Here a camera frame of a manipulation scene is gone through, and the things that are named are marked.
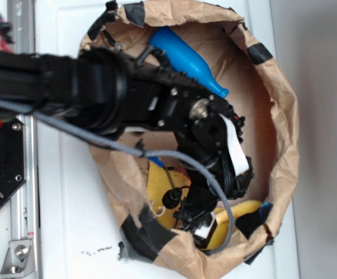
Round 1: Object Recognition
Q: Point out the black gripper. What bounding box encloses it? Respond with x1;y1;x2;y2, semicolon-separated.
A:
173;151;256;251

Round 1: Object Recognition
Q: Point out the yellow cloth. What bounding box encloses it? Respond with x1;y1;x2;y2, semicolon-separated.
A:
147;163;262;250

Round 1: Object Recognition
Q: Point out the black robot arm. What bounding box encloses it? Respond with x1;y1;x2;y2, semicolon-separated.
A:
0;46;253;249

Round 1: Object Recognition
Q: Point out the brown paper bag basin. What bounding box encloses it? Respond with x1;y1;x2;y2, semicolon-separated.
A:
80;1;299;278

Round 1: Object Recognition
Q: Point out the blue plastic toy bottle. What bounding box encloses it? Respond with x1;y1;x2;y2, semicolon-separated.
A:
149;27;229;98

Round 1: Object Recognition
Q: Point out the aluminium extrusion rail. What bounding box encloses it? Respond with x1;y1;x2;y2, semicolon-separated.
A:
7;1;42;278

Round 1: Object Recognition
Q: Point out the metal corner bracket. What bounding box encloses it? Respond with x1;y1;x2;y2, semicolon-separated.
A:
0;239;37;278

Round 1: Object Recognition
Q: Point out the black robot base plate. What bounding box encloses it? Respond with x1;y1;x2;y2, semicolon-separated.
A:
0;119;26;210

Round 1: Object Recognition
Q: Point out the grey braided cable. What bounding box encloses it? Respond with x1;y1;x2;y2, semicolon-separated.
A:
0;97;235;251

